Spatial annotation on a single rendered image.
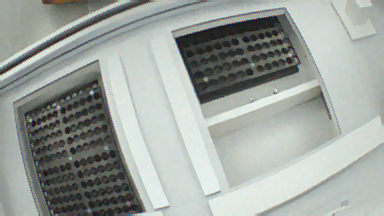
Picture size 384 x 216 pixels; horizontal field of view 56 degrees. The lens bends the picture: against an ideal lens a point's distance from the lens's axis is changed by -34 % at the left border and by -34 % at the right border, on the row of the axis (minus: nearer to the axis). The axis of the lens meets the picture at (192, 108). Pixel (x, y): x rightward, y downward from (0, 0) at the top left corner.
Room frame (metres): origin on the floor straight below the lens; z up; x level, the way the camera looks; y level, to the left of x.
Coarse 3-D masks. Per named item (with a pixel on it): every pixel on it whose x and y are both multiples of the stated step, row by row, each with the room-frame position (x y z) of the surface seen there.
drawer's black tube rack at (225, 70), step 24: (240, 24) 0.40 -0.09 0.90; (264, 24) 0.40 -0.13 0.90; (192, 48) 0.35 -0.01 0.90; (216, 48) 0.37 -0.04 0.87; (240, 48) 0.35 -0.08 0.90; (264, 48) 0.35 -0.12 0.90; (288, 48) 0.35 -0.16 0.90; (192, 72) 0.31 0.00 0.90; (216, 72) 0.32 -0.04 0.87; (240, 72) 0.31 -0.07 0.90; (264, 72) 0.31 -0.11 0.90; (288, 72) 0.32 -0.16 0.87; (216, 96) 0.29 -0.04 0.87
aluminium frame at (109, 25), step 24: (144, 0) 0.40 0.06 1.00; (168, 0) 0.40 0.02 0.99; (192, 0) 0.40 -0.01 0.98; (216, 0) 0.41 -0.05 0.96; (96, 24) 0.37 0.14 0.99; (120, 24) 0.37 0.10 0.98; (48, 48) 0.35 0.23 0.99; (72, 48) 0.35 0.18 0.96; (0, 72) 0.32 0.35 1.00; (24, 72) 0.32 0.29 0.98
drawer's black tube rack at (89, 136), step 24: (96, 96) 0.30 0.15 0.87; (48, 120) 0.26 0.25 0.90; (72, 120) 0.27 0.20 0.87; (96, 120) 0.26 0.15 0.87; (48, 144) 0.21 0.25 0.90; (72, 144) 0.21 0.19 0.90; (96, 144) 0.21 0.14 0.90; (48, 168) 0.17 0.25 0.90; (72, 168) 0.17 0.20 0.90; (96, 168) 0.18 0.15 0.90; (120, 168) 0.18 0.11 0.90; (48, 192) 0.12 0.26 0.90; (72, 192) 0.13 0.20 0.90; (96, 192) 0.14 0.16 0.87; (120, 192) 0.14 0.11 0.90
